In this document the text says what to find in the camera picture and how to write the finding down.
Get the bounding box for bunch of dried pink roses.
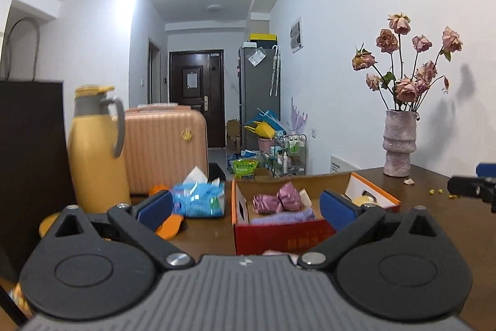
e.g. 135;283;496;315
351;12;464;113

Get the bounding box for pink ceramic vase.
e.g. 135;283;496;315
382;110;419;178

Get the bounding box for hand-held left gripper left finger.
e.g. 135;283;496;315
40;190;195;270

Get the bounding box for green packet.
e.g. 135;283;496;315
232;158;260;179

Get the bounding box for black paper bag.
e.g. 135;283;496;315
0;16;77;274

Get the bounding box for pink satin scrunchie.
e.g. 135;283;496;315
252;181;311;216

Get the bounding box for white wall panel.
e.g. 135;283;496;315
289;16;303;53

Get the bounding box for lilac plastic hangers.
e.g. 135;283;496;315
290;97;309;138

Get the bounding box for blue and yellow bags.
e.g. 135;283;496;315
244;109;286;140

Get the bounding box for white folded umbrella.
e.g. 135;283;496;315
270;46;281;97

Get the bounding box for red cardboard box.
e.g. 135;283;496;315
231;171;402;256

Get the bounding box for yellow thermos jug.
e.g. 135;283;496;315
67;84;133;214

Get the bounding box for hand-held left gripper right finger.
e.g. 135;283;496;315
298;189;447;270

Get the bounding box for dark brown door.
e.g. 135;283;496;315
168;49;226;150

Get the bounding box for brown cardboard carton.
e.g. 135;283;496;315
225;119;243;152

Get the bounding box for blue tissue pack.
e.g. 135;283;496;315
170;166;226;219

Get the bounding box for pink bucket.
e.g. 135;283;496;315
257;136;276;154

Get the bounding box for wire trolley rack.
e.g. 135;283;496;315
271;134;307;177

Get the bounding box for grey refrigerator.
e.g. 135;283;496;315
237;46;281;152

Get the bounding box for pink ribbed suitcase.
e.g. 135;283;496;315
116;104;210;196

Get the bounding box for clear bag on refrigerator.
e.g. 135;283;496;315
247;49;266;67

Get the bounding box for yellow mug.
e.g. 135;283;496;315
38;212;63;239

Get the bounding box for lavender knitted cloth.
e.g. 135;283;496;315
250;208;317;226

